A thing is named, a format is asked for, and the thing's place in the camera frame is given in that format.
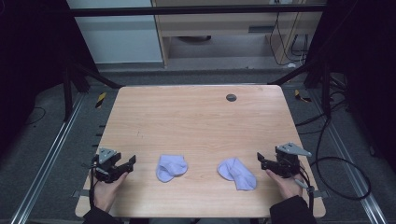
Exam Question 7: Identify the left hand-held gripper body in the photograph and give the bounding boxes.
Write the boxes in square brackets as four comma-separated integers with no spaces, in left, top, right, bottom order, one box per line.
[92,147,129,184]

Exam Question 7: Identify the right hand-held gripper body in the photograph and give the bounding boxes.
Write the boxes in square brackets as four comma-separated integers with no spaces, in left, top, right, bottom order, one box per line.
[271,142,313,179]

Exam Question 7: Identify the person's right hand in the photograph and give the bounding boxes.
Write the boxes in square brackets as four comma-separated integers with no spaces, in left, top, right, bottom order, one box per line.
[265,168,304,201]

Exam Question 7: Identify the person's left hand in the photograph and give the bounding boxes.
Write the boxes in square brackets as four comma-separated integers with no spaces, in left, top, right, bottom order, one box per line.
[92,171,129,214]

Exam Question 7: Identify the light purple sock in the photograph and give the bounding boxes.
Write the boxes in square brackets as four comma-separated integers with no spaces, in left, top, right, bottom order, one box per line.
[217,157,258,191]
[155,154,189,184]

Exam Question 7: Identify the yellow black striped marker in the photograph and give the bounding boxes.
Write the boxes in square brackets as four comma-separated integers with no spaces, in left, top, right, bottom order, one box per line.
[293,89,313,104]
[94,91,107,109]

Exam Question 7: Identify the black metal stand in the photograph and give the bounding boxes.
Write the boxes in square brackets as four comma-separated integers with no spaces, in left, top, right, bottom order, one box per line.
[267,57,332,119]
[61,59,125,123]

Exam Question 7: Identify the white cabinet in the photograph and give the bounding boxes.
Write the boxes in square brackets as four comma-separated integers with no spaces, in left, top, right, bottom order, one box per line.
[66,0,164,65]

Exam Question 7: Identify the light wooden desk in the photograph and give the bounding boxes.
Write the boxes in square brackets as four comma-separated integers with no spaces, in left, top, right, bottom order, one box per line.
[150,0,327,68]

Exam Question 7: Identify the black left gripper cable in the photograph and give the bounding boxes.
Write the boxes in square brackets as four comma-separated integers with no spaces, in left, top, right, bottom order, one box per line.
[81,157,101,209]

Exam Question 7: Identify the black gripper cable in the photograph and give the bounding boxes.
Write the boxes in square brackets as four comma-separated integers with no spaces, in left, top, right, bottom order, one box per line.
[81,157,101,209]
[293,164,316,216]

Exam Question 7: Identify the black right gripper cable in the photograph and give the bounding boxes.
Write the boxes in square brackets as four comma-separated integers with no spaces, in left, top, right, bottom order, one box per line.
[293,164,316,216]

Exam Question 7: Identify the black looped floor cable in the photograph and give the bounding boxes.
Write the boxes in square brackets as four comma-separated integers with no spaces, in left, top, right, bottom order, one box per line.
[294,102,373,202]

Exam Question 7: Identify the aluminium floor rail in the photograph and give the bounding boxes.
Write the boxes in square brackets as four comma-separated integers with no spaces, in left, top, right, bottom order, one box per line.
[9,92,86,224]
[311,90,389,224]

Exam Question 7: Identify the black hanging desk cables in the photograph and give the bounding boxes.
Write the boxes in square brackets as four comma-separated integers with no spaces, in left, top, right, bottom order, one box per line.
[268,10,311,67]

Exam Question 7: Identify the black metal frame bar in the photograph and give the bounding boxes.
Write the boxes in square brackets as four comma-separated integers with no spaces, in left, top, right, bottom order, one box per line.
[69,4,327,18]

